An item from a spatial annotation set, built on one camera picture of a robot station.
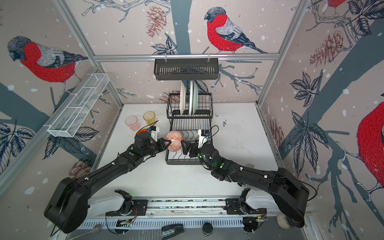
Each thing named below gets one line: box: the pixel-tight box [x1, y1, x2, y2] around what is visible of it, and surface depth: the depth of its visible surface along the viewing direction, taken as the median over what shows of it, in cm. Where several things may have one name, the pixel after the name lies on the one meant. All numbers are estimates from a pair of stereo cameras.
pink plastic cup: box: [125, 115, 141, 131], surface depth 103 cm
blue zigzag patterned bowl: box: [166, 130, 183, 152], surface depth 85 cm
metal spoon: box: [69, 224, 102, 240], surface depth 69 cm
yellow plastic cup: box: [143, 111, 156, 125], surface depth 106 cm
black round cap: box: [202, 222, 213, 237], surface depth 61 cm
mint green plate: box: [192, 80, 199, 115], surface depth 78 cm
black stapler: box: [161, 224, 185, 240], surface depth 67 cm
